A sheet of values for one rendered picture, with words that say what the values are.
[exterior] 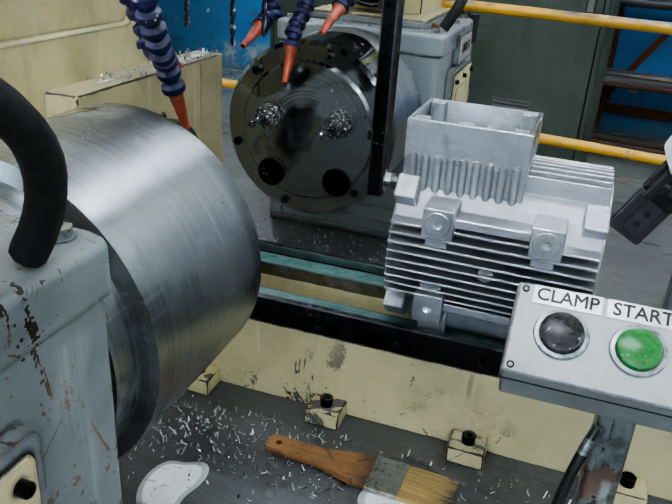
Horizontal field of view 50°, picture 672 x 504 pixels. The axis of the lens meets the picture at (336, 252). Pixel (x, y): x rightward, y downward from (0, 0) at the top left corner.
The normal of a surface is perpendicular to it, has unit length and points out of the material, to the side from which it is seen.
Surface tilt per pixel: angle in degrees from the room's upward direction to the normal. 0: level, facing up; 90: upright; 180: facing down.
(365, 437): 0
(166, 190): 43
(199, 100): 90
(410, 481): 1
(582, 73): 90
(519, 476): 0
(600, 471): 90
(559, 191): 88
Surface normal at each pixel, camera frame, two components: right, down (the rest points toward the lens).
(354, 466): 0.06, -0.91
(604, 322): -0.16, -0.46
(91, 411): 0.94, 0.18
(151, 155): 0.55, -0.67
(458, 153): -0.33, 0.37
